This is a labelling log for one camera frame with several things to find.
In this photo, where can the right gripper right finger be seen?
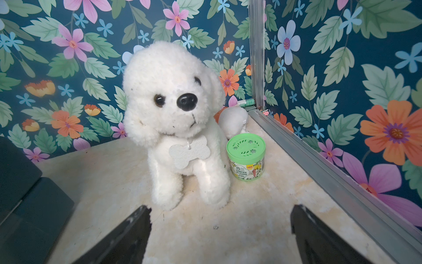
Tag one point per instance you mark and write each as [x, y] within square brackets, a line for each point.
[318, 243]

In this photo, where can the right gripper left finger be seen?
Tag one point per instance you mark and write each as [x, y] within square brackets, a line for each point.
[125, 244]

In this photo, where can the teal drawer cabinet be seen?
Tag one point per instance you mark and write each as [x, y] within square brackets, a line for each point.
[34, 209]

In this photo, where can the white plush dog toy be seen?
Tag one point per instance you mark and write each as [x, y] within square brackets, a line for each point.
[176, 110]

